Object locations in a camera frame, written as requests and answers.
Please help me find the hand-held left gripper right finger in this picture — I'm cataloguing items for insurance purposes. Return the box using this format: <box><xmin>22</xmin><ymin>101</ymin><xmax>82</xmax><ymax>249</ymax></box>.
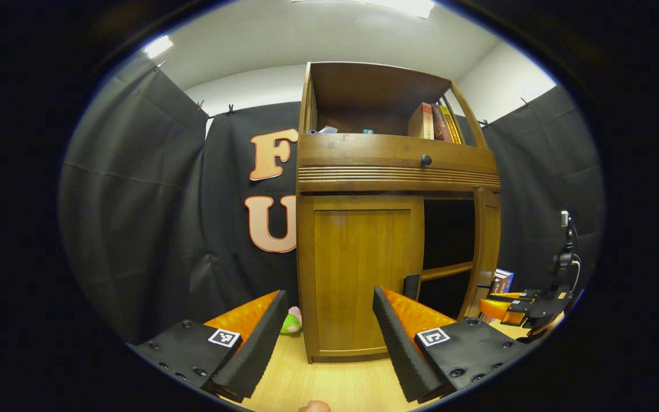
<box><xmin>372</xmin><ymin>286</ymin><xmax>530</xmax><ymax>404</ymax></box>

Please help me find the wooden shoe cabinet door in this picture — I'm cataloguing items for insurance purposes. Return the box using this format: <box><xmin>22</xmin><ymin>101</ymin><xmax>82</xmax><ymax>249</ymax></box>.
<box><xmin>297</xmin><ymin>196</ymin><xmax>425</xmax><ymax>361</ymax></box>
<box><xmin>458</xmin><ymin>186</ymin><xmax>502</xmax><ymax>321</ymax></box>

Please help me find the small ceiling light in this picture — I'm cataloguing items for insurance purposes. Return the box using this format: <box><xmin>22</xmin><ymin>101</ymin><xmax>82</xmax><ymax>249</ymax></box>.
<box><xmin>144</xmin><ymin>34</ymin><xmax>174</xmax><ymax>59</ymax></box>

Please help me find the dark red book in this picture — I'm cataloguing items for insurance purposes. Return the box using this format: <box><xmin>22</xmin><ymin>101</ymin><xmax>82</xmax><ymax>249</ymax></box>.
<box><xmin>431</xmin><ymin>103</ymin><xmax>451</xmax><ymax>142</ymax></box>

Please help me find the yellow book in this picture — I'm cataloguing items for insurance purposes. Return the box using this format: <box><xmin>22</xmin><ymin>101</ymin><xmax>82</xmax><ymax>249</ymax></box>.
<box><xmin>441</xmin><ymin>105</ymin><xmax>463</xmax><ymax>145</ymax></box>

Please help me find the wooden inner shelf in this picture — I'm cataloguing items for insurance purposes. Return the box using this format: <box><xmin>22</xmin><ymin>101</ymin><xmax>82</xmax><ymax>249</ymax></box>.
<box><xmin>421</xmin><ymin>262</ymin><xmax>474</xmax><ymax>282</ymax></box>

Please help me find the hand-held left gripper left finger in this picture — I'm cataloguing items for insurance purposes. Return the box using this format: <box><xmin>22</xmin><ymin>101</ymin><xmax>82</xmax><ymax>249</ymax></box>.
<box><xmin>126</xmin><ymin>289</ymin><xmax>289</xmax><ymax>404</ymax></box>

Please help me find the green and pink plush toy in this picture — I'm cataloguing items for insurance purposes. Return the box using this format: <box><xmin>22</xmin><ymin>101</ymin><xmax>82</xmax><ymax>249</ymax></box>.
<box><xmin>280</xmin><ymin>306</ymin><xmax>303</xmax><ymax>335</ymax></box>

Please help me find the wooden double-door shoe cabinet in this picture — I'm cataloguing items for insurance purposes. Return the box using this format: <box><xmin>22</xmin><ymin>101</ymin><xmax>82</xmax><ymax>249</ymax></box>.
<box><xmin>295</xmin><ymin>61</ymin><xmax>503</xmax><ymax>365</ymax></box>

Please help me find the black backdrop cloth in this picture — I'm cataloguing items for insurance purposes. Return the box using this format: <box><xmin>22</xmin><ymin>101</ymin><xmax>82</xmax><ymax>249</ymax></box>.
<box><xmin>58</xmin><ymin>54</ymin><xmax>606</xmax><ymax>344</ymax></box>

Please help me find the wooden cabinet drawer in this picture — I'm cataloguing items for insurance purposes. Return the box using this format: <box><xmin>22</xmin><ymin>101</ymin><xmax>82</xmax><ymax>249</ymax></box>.
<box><xmin>297</xmin><ymin>133</ymin><xmax>502</xmax><ymax>193</ymax></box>

